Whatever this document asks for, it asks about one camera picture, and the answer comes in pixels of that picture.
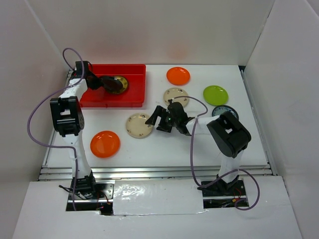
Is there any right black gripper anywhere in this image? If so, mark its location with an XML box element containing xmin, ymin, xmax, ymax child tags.
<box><xmin>146</xmin><ymin>105</ymin><xmax>179</xmax><ymax>133</ymax></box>

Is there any cream floral plate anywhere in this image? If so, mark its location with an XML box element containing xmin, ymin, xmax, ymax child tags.
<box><xmin>163</xmin><ymin>87</ymin><xmax>189</xmax><ymax>108</ymax></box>
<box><xmin>125</xmin><ymin>113</ymin><xmax>154</xmax><ymax>139</ymax></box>

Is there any yellow patterned plate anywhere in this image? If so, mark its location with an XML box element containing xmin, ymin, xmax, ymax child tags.
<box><xmin>110</xmin><ymin>76</ymin><xmax>129</xmax><ymax>95</ymax></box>

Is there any black plate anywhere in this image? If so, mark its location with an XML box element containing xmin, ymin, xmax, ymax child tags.
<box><xmin>101</xmin><ymin>76</ymin><xmax>116</xmax><ymax>93</ymax></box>

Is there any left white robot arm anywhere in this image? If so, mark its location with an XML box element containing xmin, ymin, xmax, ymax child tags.
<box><xmin>50</xmin><ymin>61</ymin><xmax>102</xmax><ymax>199</ymax></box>

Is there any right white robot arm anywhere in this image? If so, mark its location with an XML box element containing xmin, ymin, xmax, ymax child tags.
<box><xmin>145</xmin><ymin>102</ymin><xmax>251</xmax><ymax>195</ymax></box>

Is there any red plastic bin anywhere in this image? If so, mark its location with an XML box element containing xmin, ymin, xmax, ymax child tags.
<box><xmin>80</xmin><ymin>64</ymin><xmax>146</xmax><ymax>108</ymax></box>

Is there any orange plate far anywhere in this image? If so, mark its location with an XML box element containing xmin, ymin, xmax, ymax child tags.
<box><xmin>166</xmin><ymin>67</ymin><xmax>190</xmax><ymax>86</ymax></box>

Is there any orange plate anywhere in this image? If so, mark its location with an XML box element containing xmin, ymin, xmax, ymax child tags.
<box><xmin>166</xmin><ymin>67</ymin><xmax>190</xmax><ymax>86</ymax></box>
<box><xmin>90</xmin><ymin>130</ymin><xmax>121</xmax><ymax>158</ymax></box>

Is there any blue white patterned plate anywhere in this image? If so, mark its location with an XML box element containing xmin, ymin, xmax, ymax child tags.
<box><xmin>211</xmin><ymin>105</ymin><xmax>239</xmax><ymax>119</ymax></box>

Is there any green plate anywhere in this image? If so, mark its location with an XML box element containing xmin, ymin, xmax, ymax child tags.
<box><xmin>203</xmin><ymin>85</ymin><xmax>229</xmax><ymax>106</ymax></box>

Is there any orange plate near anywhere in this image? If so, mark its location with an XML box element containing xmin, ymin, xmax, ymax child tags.
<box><xmin>90</xmin><ymin>130</ymin><xmax>121</xmax><ymax>158</ymax></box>

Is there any white foil cover plate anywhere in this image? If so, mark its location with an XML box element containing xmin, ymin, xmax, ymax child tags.
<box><xmin>113</xmin><ymin>179</ymin><xmax>204</xmax><ymax>216</ymax></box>

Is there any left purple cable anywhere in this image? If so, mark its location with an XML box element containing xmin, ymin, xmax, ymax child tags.
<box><xmin>26</xmin><ymin>48</ymin><xmax>88</xmax><ymax>212</ymax></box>

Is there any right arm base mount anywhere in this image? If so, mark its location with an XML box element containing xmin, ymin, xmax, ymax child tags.
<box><xmin>197</xmin><ymin>176</ymin><xmax>249</xmax><ymax>209</ymax></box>

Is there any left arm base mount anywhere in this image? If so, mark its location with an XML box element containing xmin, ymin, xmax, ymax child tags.
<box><xmin>58</xmin><ymin>175</ymin><xmax>115</xmax><ymax>216</ymax></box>

